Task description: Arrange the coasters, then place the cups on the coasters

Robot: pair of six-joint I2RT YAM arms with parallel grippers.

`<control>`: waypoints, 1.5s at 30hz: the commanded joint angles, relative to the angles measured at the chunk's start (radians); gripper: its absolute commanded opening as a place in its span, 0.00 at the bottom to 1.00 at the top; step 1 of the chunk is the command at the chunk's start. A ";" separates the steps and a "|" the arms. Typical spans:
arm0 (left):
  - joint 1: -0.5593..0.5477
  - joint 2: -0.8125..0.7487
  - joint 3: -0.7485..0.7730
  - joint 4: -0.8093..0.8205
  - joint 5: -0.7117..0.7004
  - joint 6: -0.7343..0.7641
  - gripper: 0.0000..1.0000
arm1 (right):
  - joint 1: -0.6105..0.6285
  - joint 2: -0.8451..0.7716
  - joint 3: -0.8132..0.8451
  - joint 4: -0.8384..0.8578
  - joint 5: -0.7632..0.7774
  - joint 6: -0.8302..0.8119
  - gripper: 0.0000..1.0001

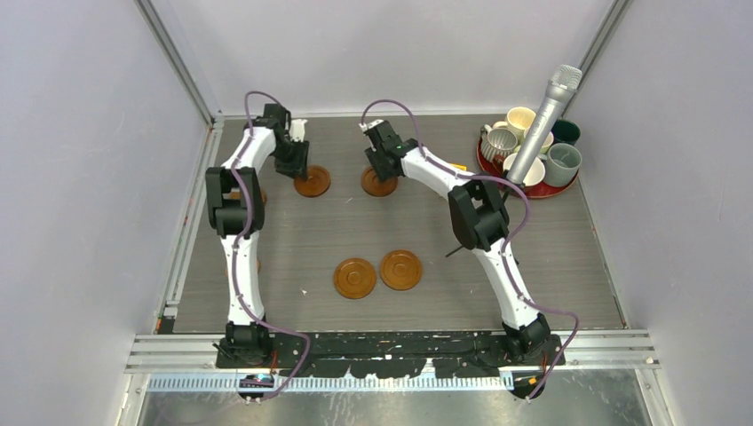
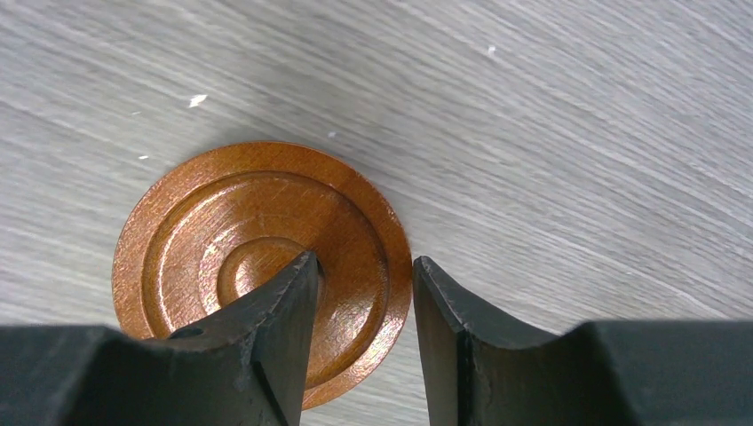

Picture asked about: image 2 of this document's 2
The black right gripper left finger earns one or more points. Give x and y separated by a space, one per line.
242 365

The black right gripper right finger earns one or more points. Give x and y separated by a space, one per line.
482 366

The dark ringed wooden coaster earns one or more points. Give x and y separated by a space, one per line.
225 222

